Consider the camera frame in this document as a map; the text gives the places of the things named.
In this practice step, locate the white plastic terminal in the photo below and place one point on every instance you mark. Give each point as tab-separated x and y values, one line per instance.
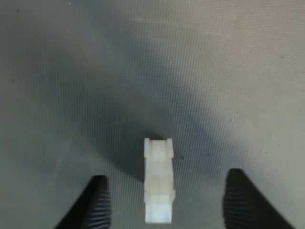
158	179

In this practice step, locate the dark grey mat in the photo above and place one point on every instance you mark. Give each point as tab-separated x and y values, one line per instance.
71	71

